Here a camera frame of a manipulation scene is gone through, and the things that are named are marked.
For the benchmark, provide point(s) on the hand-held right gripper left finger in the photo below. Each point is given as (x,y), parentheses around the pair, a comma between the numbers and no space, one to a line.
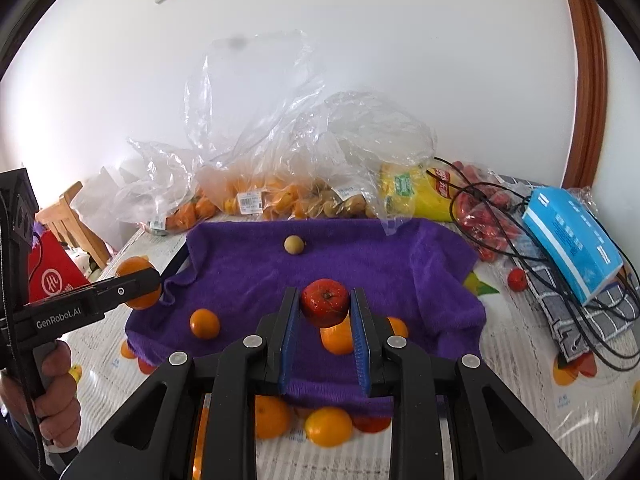
(287,340)

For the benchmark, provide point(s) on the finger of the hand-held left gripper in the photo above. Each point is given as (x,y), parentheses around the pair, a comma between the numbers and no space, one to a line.
(125,290)

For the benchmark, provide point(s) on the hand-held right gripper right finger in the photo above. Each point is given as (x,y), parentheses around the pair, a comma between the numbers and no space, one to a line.
(360,345)

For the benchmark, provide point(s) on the small red fruit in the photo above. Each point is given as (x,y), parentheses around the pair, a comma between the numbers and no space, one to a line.
(517,278)
(325,302)

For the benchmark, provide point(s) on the yellow-orange mandarin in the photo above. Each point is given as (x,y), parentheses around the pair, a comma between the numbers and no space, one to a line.
(328,426)

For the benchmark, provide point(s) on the small tan longan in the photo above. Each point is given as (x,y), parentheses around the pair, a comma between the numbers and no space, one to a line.
(294,245)

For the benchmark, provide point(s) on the person's left hand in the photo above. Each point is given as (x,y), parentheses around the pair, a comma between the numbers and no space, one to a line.
(62,395)

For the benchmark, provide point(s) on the red paper bag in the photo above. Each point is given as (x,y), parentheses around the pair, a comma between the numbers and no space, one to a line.
(52,272)

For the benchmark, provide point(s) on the purple towel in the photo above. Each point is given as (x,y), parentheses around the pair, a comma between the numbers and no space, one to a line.
(250,270)

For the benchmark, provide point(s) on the wooden chair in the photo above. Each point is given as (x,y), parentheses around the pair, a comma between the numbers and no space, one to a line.
(65,215)

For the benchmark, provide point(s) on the white plastic bag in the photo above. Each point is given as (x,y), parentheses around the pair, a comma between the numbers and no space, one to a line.
(100,195)

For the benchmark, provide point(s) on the clear bag of mandarins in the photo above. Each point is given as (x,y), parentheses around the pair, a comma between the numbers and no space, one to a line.
(165,195)

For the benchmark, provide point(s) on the yellow plastic packet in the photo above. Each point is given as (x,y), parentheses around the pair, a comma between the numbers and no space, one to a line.
(410,190)

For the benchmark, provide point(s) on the clear bag of red fruit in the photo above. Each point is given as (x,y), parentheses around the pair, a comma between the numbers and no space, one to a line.
(480,217)

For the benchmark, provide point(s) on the fruit print tablecloth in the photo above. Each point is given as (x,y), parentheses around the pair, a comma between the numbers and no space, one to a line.
(525,410)

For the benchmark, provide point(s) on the clear bag of small oranges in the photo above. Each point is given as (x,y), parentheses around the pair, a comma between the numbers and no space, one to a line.
(250,160)

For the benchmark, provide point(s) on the clear bag of longans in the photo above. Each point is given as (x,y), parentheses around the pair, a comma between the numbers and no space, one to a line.
(360,160)

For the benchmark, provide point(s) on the grey checked cloth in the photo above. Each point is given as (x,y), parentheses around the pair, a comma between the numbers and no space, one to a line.
(565,327)

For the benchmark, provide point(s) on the blue tissue box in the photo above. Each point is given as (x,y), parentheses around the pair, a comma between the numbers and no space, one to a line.
(570,245)

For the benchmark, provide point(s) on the brown wooden door frame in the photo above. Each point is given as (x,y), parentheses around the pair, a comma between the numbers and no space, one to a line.
(582,75)

